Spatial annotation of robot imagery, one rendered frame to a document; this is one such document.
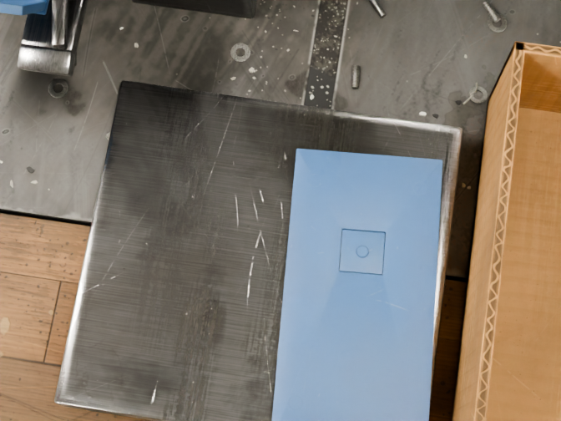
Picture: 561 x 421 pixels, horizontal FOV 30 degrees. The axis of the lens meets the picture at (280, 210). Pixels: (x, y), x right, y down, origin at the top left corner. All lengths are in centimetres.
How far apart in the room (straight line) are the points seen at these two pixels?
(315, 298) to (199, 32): 16
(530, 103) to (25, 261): 26
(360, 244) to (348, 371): 6
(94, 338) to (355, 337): 12
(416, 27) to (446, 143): 7
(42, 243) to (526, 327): 24
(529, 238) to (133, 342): 20
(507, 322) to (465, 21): 16
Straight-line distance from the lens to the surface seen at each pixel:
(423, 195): 50
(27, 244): 53
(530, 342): 51
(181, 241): 50
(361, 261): 49
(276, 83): 54
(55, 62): 47
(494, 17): 56
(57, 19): 47
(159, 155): 51
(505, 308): 51
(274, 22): 55
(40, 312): 52
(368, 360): 48
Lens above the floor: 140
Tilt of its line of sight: 75 degrees down
